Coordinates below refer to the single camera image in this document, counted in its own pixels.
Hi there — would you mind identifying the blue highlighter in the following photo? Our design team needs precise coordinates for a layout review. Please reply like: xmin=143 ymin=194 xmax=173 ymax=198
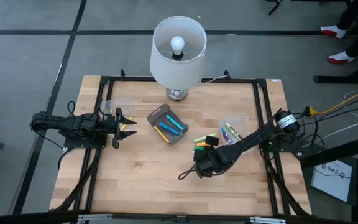
xmin=158 ymin=121 xmax=180 ymax=136

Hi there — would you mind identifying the green thin marker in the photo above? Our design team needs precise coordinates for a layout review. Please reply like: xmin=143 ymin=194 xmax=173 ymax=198
xmin=224 ymin=121 xmax=245 ymax=141

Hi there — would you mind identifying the purple thin marker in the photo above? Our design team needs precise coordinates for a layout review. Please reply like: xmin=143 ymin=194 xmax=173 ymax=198
xmin=223 ymin=132 xmax=237 ymax=146

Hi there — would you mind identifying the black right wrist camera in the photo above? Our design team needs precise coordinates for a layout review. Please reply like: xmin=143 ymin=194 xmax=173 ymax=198
xmin=204 ymin=135 xmax=220 ymax=147

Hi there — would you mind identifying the silver metal bracket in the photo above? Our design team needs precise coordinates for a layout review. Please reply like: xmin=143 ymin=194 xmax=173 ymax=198
xmin=249 ymin=216 xmax=287 ymax=224
xmin=76 ymin=213 xmax=114 ymax=224

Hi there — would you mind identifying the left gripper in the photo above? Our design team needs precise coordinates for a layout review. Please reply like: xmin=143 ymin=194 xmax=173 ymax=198
xmin=99 ymin=106 xmax=138 ymax=150

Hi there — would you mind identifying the yellow floor cable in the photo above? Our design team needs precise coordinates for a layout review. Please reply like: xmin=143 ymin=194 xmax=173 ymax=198
xmin=306 ymin=85 xmax=358 ymax=116

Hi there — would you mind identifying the teal highlighter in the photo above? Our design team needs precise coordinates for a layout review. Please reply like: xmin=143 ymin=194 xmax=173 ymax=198
xmin=165 ymin=114 xmax=185 ymax=131

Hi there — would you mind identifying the white shade table lamp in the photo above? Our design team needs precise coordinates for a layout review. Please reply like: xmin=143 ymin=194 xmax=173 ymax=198
xmin=149 ymin=15 xmax=208 ymax=102

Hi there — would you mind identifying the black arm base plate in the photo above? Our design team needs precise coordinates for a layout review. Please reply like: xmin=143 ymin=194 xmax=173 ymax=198
xmin=258 ymin=127 xmax=303 ymax=153
xmin=63 ymin=136 xmax=107 ymax=149

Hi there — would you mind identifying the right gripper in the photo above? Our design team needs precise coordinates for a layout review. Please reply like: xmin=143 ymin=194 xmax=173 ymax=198
xmin=193 ymin=144 xmax=233 ymax=179

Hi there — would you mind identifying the blue thin marker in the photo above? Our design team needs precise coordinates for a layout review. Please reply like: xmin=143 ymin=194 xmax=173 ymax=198
xmin=221 ymin=126 xmax=233 ymax=144

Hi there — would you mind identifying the white light bulb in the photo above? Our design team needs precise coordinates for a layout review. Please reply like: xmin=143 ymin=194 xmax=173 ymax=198
xmin=170 ymin=35 xmax=186 ymax=57

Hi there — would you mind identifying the clear plastic bin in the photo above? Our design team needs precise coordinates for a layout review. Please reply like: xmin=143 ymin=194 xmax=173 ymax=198
xmin=103 ymin=98 xmax=135 ymax=138
xmin=218 ymin=114 xmax=250 ymax=147

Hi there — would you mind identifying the white printed paper sheet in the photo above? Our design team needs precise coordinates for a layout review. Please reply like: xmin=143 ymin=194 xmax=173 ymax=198
xmin=310 ymin=159 xmax=353 ymax=203

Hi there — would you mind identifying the person's red white shoe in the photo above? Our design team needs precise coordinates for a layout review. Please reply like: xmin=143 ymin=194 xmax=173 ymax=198
xmin=327 ymin=51 xmax=356 ymax=65
xmin=319 ymin=24 xmax=347 ymax=39

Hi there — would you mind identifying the grey translucent plastic bin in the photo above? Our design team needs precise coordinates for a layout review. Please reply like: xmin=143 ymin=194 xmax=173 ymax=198
xmin=146 ymin=103 xmax=190 ymax=146

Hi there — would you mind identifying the white lamp cord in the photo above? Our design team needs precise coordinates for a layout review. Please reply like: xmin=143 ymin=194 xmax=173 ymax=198
xmin=201 ymin=74 xmax=229 ymax=85

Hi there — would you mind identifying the black slanted metal bar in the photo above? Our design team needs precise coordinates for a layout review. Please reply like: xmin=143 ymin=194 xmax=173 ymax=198
xmin=300 ymin=133 xmax=358 ymax=169

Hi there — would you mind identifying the black crossbar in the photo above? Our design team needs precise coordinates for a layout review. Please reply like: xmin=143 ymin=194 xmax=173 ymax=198
xmin=0 ymin=211 xmax=358 ymax=224

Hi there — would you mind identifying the black furniture foot bar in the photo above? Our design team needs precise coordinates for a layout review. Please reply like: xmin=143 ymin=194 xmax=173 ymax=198
xmin=313 ymin=75 xmax=358 ymax=85

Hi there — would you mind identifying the white floor cable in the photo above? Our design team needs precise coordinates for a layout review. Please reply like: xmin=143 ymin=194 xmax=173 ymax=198
xmin=337 ymin=114 xmax=358 ymax=133

